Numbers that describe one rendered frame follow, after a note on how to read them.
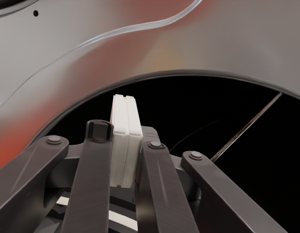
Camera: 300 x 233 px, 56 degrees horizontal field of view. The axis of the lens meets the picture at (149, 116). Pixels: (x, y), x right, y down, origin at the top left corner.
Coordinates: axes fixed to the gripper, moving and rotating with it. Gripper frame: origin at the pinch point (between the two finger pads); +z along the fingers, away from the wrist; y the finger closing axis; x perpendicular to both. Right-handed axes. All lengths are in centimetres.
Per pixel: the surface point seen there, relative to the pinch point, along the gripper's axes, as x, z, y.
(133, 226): -9.3, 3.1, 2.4
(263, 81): 1.6, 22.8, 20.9
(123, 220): -9.2, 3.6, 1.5
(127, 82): -3.6, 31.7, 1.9
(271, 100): -5, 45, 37
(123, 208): -10.0, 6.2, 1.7
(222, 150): -21, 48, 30
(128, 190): -9.3, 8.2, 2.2
